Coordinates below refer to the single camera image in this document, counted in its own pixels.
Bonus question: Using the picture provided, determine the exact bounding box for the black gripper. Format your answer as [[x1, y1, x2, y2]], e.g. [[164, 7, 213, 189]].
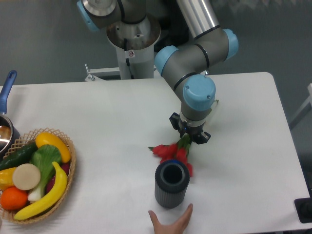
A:
[[169, 112, 211, 144]]

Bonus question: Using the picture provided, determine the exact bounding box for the red tulip bouquet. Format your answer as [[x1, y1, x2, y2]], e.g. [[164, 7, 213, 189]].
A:
[[148, 134, 193, 177]]

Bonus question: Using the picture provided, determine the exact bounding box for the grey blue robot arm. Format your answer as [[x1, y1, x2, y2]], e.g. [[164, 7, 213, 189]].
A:
[[77, 0, 238, 144]]

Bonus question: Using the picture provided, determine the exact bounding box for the person's hand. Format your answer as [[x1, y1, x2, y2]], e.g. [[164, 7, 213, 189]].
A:
[[148, 203, 193, 234]]

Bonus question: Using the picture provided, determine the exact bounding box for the grey ribbed vase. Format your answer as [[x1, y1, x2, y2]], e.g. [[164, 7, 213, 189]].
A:
[[155, 159, 190, 209]]

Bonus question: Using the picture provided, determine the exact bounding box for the white furniture at right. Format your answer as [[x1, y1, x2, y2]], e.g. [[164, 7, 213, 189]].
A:
[[289, 83, 312, 131]]

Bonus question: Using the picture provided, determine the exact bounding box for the black device at edge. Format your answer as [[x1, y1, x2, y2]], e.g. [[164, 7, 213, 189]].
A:
[[294, 197, 312, 223]]

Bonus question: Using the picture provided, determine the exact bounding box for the yellow banana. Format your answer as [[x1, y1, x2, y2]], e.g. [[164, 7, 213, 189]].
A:
[[14, 162, 67, 220]]

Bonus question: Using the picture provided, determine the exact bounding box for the green bok choy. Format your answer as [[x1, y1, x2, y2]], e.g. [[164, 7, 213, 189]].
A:
[[28, 144, 61, 203]]

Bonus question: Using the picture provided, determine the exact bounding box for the woven wicker basket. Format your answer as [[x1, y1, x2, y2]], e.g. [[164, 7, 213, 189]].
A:
[[0, 128, 77, 224]]

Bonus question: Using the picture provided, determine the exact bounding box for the green cucumber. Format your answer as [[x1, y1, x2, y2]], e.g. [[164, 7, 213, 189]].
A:
[[0, 142, 38, 171]]

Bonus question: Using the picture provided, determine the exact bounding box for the beige round disc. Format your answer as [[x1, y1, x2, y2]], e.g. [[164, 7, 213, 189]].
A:
[[12, 163, 41, 191]]

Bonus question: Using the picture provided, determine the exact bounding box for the orange fruit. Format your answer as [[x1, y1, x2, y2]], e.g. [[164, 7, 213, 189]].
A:
[[0, 187, 28, 210]]

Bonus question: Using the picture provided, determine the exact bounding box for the yellow bell pepper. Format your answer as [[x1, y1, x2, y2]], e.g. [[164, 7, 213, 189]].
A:
[[0, 167, 16, 191]]

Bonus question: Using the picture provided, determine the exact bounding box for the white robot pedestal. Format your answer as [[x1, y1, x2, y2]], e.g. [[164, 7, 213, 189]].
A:
[[84, 12, 162, 82]]

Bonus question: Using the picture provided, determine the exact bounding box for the black cable on pedestal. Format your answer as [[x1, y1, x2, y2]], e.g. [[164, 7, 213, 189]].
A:
[[123, 38, 135, 79]]

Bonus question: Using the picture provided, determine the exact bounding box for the blue handled saucepan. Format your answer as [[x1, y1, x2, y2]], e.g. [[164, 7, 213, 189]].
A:
[[0, 70, 20, 161]]

